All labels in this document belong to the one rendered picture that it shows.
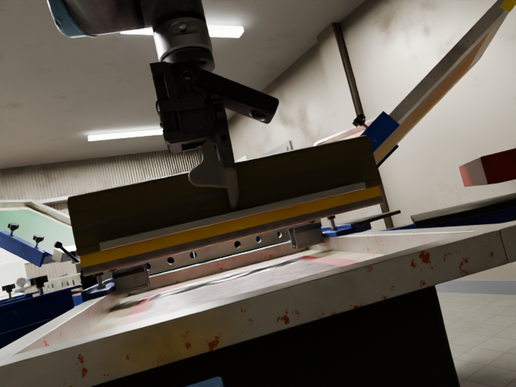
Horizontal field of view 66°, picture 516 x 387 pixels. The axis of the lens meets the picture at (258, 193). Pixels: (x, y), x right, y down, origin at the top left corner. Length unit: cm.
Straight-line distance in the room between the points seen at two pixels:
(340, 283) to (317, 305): 3
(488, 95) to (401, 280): 347
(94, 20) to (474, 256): 53
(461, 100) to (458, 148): 42
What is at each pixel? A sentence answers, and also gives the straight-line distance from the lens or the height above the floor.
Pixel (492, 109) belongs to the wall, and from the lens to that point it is 384.
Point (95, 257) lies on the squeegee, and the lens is 53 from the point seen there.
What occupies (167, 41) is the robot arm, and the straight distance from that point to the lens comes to 56.
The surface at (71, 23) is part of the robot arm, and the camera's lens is 60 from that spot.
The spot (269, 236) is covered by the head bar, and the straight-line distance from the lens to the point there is 122.
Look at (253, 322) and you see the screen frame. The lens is 39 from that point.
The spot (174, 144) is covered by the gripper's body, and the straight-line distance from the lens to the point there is 52.
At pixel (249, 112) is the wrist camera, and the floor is 121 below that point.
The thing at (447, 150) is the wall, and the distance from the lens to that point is 408.
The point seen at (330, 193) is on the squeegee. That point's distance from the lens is 53.
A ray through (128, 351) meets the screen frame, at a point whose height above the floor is 97.
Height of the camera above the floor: 105
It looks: 5 degrees up
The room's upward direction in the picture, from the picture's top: 13 degrees counter-clockwise
